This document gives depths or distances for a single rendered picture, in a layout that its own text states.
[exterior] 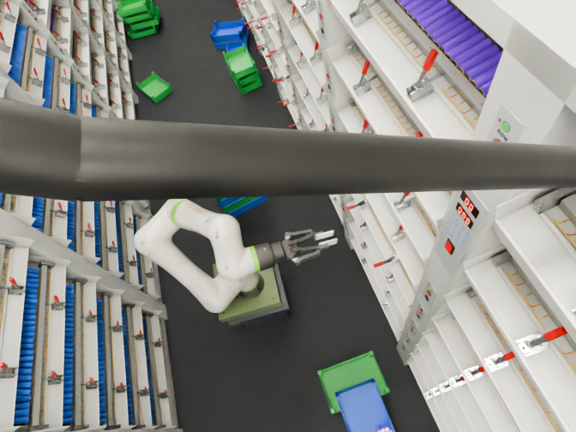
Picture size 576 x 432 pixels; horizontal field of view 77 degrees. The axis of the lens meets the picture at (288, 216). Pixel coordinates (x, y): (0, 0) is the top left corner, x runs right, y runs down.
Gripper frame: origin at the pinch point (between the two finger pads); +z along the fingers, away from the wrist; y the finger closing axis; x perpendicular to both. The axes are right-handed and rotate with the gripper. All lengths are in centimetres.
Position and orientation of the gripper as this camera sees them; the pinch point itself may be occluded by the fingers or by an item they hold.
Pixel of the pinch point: (326, 239)
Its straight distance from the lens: 132.6
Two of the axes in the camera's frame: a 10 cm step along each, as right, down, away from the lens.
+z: 9.5, -2.5, 1.7
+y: 3.0, 8.0, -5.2
